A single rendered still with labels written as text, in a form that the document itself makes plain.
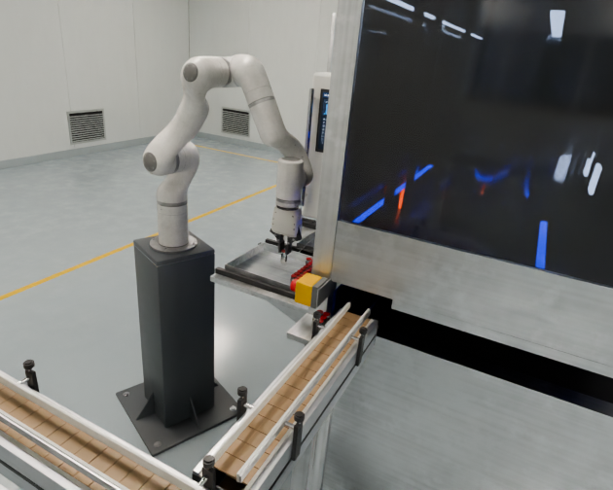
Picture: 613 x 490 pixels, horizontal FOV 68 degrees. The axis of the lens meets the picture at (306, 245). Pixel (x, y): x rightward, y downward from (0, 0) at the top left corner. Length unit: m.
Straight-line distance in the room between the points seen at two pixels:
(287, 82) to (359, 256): 6.51
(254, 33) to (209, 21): 0.89
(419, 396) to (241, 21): 7.27
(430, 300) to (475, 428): 0.41
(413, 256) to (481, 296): 0.20
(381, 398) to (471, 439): 0.28
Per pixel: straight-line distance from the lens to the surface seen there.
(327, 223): 1.33
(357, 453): 1.72
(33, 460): 1.03
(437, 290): 1.29
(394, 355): 1.43
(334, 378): 1.14
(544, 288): 1.25
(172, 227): 1.89
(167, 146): 1.76
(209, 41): 8.54
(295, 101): 7.65
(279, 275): 1.68
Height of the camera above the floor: 1.65
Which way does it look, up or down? 23 degrees down
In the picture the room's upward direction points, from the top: 5 degrees clockwise
